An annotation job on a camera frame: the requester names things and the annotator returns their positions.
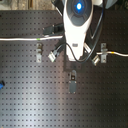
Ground left metal cable clip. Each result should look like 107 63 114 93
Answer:
36 43 42 63

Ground silver connector right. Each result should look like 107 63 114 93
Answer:
92 55 100 66

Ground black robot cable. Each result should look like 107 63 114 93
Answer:
61 3 107 64

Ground right metal cable clip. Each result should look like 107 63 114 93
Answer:
101 43 108 63

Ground silver connector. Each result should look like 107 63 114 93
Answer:
92 55 100 66
48 51 57 62

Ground metal cable clip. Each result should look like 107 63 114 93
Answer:
101 43 108 63
69 70 77 93
36 43 42 63

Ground black perforated breadboard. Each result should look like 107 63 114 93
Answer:
0 10 128 128

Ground silver connector left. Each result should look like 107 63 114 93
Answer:
48 51 57 62

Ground white cable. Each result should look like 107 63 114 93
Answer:
0 35 128 57

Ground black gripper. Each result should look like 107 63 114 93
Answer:
64 60 81 71

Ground centre metal cable clip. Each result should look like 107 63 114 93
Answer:
69 70 77 93

